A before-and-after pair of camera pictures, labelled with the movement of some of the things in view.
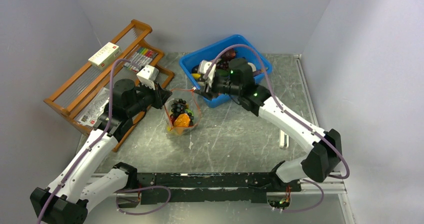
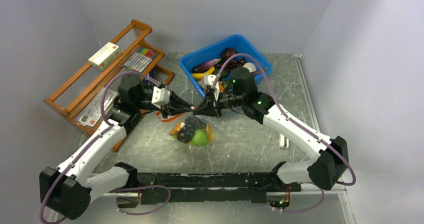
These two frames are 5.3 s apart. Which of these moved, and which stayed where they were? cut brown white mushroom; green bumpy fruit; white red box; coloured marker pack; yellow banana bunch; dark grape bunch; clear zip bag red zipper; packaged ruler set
Moved: yellow banana bunch; green bumpy fruit; clear zip bag red zipper; dark grape bunch
Stayed: packaged ruler set; coloured marker pack; cut brown white mushroom; white red box
